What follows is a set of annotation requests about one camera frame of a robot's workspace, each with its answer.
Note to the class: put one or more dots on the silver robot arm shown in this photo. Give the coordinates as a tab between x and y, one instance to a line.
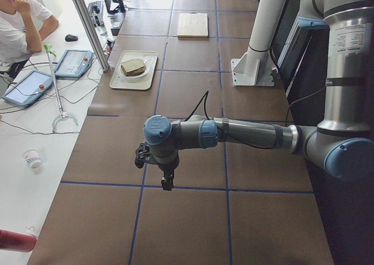
339	143

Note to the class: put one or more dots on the person in white shirt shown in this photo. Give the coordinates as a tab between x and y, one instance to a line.
24	26

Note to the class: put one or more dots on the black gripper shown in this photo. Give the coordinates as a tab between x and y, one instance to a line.
167	168

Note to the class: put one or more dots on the black computer mouse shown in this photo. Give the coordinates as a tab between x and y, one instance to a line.
71	38

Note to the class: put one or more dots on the paper cup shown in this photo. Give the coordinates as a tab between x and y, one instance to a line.
32	158

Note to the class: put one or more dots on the blue teach pendant near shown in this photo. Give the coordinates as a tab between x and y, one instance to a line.
29	89

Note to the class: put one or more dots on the red bottle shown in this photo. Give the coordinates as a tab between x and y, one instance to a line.
18	242

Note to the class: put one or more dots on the wooden cutting board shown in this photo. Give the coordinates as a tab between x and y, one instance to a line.
193	26

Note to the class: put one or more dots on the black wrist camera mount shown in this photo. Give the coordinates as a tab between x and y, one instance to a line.
143	155

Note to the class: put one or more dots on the white round plate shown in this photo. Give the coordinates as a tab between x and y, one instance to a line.
138	76

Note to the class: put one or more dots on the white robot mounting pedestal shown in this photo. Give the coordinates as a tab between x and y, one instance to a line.
254	68

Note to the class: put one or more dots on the blue teach pendant far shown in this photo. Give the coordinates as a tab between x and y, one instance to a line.
73	64

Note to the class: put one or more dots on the aluminium frame post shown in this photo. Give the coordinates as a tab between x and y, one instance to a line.
91	34

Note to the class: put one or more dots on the metal reacher grabber tool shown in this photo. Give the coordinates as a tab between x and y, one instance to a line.
63	115

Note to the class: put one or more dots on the cream serving tray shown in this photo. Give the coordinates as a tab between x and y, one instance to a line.
118	81

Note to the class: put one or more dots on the blue teach pendant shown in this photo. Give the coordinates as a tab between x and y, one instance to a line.
73	64
29	89

